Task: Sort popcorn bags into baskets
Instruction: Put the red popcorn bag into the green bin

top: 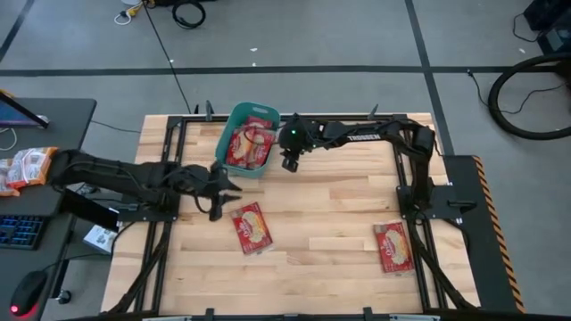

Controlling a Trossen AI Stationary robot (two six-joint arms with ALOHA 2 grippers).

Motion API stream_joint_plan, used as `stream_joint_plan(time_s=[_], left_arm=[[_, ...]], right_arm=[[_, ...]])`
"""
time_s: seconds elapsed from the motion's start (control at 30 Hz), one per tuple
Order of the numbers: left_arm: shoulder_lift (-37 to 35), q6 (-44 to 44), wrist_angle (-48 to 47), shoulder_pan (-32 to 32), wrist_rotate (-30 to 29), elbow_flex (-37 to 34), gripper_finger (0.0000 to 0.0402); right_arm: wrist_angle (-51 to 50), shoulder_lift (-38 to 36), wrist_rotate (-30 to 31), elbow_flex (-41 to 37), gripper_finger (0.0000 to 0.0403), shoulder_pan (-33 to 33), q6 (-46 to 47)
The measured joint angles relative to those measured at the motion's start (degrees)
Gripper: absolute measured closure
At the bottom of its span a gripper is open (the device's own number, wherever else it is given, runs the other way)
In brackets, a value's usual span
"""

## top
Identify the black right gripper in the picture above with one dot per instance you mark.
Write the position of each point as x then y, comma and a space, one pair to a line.
293, 134

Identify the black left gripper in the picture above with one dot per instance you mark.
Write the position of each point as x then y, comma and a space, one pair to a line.
213, 180

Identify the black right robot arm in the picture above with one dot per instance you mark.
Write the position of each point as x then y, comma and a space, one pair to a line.
370, 136

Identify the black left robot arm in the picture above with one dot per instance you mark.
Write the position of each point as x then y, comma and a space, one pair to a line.
111, 174

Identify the teal plastic basket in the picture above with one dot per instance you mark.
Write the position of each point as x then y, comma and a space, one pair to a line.
221, 153

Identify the white printed box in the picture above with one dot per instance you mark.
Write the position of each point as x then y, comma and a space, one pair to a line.
100, 238

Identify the black control box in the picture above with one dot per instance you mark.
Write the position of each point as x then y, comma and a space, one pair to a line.
89, 209

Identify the black desk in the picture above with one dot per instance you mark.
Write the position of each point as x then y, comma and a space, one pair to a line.
67, 129

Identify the black desk caster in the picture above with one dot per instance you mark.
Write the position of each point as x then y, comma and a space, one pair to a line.
64, 297

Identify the snack packets on desk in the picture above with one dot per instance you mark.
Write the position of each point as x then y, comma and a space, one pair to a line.
31, 167

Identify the black platform hazard stripe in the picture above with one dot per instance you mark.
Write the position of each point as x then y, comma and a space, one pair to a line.
473, 249

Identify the black keyboard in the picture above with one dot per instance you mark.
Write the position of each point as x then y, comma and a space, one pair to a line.
20, 232

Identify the orange snack bag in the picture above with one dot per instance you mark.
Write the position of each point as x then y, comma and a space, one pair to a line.
5, 187

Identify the black computer mouse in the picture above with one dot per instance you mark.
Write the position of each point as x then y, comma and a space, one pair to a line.
27, 292

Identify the tilted computer screen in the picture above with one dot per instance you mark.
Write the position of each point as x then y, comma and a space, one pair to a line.
13, 113

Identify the black equipment case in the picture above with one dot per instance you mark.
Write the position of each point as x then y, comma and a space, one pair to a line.
553, 27

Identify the black aluminium rig frame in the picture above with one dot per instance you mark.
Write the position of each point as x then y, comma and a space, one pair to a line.
176, 121

